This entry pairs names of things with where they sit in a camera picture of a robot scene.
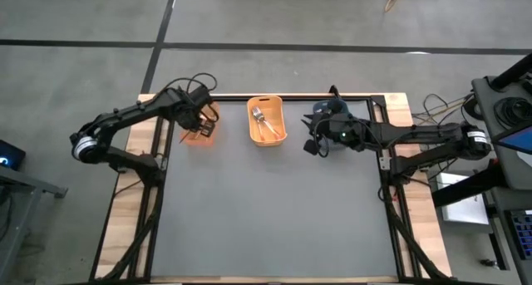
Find laptop with blue screen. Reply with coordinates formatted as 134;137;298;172
491;125;532;170

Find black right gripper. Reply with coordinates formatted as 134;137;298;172
302;112;362;152

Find dark monitor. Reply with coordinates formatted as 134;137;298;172
0;138;27;172

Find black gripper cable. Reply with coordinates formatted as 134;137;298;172
164;71;219;97
313;117;332;159

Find black pole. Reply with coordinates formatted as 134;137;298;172
490;54;532;91

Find translucent orange plastic bin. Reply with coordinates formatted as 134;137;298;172
179;101;220;148

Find grey side table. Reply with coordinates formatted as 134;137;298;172
0;164;68;285

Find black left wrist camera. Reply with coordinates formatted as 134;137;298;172
199;120;217;138

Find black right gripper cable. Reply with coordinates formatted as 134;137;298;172
313;117;332;159

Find white box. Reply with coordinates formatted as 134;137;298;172
434;171;491;227

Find yellow plastic bin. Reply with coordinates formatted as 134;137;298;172
246;95;288;148

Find black coiled cable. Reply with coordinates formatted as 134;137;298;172
493;96;532;130

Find black keyboard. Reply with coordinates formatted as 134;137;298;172
505;208;532;261

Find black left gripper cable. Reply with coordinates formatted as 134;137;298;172
164;71;219;97

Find teal plastic bin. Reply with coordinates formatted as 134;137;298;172
312;100;351;151

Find black table frame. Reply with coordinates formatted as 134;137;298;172
89;85;452;284

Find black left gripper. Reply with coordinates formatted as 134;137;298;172
172;85;213;134

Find grey equipment cart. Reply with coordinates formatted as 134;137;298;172
471;75;532;191

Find black floor cables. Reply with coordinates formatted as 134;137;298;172
411;92;479;126

